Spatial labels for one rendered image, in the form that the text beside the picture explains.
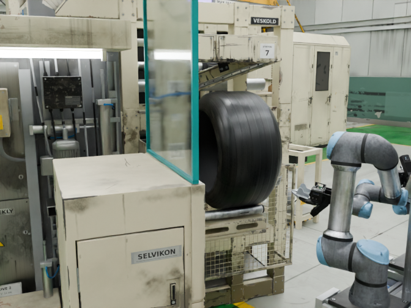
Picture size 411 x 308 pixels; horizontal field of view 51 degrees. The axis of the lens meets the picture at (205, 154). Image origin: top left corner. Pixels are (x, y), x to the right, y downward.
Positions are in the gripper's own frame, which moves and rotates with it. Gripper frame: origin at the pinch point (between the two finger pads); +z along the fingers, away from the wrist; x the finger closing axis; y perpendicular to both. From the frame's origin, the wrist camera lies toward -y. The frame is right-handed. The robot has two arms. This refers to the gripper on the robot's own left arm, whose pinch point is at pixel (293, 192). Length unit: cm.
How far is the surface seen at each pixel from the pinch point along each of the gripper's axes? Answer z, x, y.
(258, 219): 14.2, 7.4, -16.9
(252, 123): 22.6, 0.8, 32.2
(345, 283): -26, -81, -135
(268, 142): 14.0, 0.9, 24.5
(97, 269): 23, 105, 38
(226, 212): 27.4, 16.7, -10.7
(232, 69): 58, -52, 33
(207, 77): 68, -38, 31
